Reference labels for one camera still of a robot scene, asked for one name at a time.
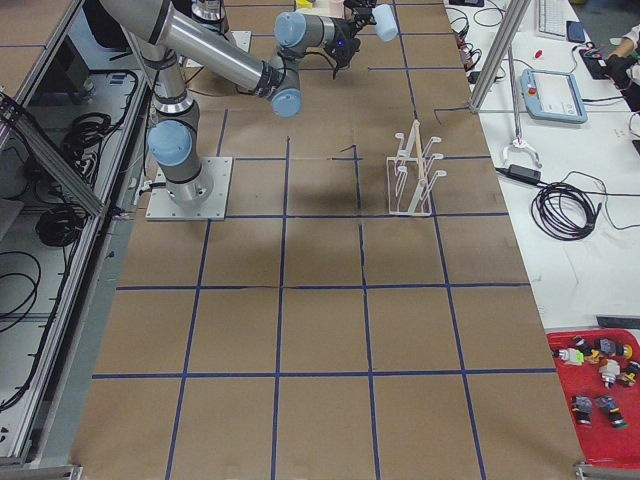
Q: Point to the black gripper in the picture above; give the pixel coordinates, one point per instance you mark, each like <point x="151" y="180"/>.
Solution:
<point x="351" y="31"/>

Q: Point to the light blue plastic cup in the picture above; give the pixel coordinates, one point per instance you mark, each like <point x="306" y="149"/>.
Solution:
<point x="385" y="26"/>

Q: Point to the pink plastic cup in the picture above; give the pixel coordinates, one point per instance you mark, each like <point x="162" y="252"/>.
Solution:
<point x="336" y="8"/>

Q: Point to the white keyboard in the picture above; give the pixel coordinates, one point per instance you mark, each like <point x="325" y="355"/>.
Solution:
<point x="550" y="19"/>

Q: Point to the teach pendant tablet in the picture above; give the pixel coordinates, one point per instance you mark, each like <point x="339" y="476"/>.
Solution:
<point x="552" y="96"/>

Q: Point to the black power adapter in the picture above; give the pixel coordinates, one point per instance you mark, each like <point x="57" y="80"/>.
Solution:
<point x="524" y="174"/>

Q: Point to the red parts tray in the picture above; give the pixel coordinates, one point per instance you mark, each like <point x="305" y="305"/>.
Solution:
<point x="599" y="374"/>

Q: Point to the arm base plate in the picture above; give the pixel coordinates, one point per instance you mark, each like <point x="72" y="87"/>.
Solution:
<point x="203" y="198"/>
<point x="241" y="39"/>

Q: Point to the aluminium frame post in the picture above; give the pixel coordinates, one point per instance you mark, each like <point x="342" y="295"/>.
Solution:
<point x="502" y="41"/>

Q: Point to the white wire cup rack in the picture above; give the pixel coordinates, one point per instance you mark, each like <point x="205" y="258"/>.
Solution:
<point x="410" y="174"/>

